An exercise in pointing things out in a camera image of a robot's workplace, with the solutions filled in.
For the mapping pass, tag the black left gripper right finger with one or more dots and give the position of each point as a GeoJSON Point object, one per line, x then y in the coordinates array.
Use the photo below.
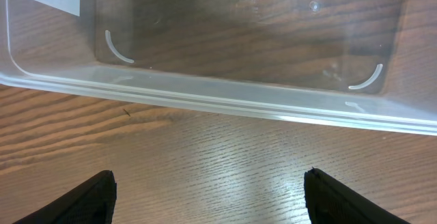
{"type": "Point", "coordinates": [328, 201]}

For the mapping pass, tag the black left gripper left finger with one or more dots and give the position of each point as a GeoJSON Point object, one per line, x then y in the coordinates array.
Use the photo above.
{"type": "Point", "coordinates": [92, 202]}

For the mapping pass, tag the clear plastic container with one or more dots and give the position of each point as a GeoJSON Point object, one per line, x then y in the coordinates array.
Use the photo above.
{"type": "Point", "coordinates": [354, 63]}

